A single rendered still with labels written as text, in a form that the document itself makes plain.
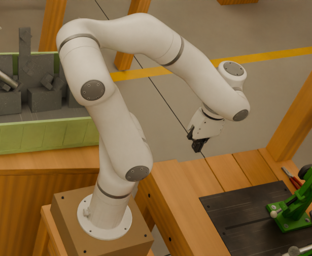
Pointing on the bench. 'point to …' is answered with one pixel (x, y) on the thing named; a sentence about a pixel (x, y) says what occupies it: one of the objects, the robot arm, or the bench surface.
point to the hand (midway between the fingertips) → (197, 145)
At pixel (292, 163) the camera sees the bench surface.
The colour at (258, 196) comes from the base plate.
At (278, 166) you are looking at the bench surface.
